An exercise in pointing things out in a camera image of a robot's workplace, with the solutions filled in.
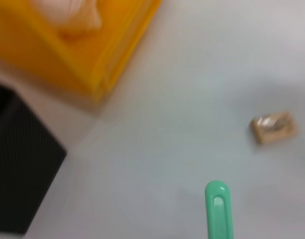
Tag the black mesh pen holder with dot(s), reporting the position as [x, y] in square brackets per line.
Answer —
[18, 161]

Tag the beige eraser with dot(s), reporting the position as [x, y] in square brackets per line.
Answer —
[274, 128]

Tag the green and white pen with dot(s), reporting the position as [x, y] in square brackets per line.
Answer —
[219, 214]

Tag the yellow plastic bin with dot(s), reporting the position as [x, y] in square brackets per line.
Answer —
[80, 62]

